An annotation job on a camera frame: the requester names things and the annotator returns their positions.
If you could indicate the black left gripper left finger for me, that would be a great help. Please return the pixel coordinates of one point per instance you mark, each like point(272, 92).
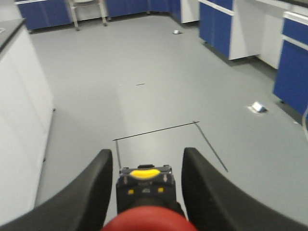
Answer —
point(80, 206)

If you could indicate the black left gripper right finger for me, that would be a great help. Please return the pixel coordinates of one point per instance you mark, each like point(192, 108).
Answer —
point(213, 203)

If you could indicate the red mushroom push button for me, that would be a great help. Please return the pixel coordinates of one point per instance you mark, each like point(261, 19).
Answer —
point(146, 201)

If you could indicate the near floor socket box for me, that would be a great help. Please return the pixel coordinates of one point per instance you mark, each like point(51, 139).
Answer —
point(257, 108)

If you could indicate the white lab bench left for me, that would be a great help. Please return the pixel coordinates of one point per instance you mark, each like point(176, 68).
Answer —
point(26, 109)

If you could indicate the blue cabinets right side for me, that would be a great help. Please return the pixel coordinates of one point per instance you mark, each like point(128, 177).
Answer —
point(276, 31)

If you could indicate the blue lab cabinet row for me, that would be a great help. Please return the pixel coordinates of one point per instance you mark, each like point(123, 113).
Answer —
point(48, 13)

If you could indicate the beige office chair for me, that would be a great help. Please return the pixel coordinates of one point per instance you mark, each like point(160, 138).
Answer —
point(88, 9)

